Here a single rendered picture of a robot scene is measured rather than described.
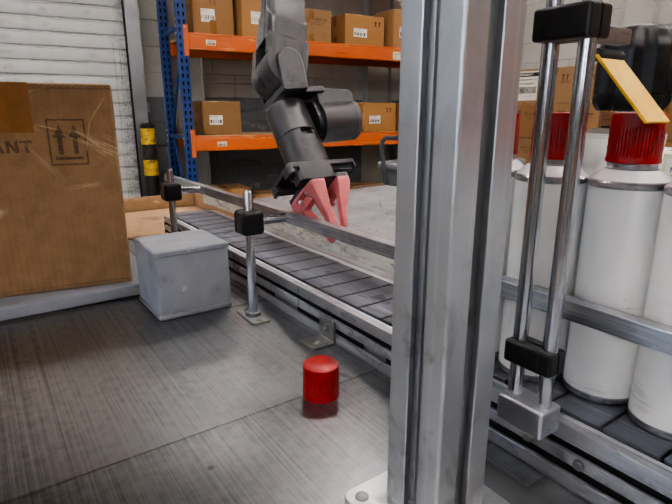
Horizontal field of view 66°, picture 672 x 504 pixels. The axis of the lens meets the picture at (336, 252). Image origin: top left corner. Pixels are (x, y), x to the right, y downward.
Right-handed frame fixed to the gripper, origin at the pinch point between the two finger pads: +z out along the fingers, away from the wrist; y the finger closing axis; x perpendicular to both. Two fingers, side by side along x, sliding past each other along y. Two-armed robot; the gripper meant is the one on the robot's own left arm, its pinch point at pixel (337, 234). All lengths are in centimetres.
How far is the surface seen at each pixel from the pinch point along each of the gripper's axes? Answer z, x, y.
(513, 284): 16.8, -24.7, -4.7
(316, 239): -3.8, 9.4, 3.0
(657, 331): 23.2, -32.4, -4.6
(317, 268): 1.6, 6.7, -0.4
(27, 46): -299, 269, 6
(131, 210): -47, 73, -5
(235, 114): -215, 243, 131
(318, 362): 15.5, -7.8, -13.2
